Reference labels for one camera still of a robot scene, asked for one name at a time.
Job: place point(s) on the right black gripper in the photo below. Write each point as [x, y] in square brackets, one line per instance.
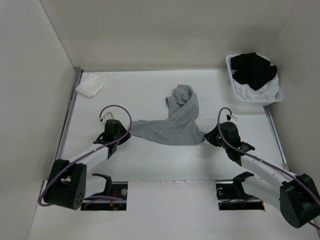
[210, 137]

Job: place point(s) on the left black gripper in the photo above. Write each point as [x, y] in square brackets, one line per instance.
[125, 139]

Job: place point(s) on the grey tank top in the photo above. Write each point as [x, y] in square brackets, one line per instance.
[180, 128]

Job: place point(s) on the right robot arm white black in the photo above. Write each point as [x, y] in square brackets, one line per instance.
[295, 196]

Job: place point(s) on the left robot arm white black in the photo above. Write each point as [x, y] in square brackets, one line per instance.
[73, 181]

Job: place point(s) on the folded white tank top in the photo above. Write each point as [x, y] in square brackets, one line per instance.
[91, 83]

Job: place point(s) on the white tank top in basket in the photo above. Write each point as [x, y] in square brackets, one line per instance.
[266, 92]

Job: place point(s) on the black tank top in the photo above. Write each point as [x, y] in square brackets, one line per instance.
[253, 70]

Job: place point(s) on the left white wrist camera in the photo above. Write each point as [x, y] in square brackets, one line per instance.
[107, 116]

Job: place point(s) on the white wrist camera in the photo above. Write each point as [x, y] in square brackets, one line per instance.
[107, 116]
[231, 118]

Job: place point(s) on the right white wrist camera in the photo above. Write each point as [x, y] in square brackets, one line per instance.
[231, 118]

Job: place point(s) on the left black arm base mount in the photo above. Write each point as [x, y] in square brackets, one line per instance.
[104, 194]

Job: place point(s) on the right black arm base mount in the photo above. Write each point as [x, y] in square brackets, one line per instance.
[232, 197]

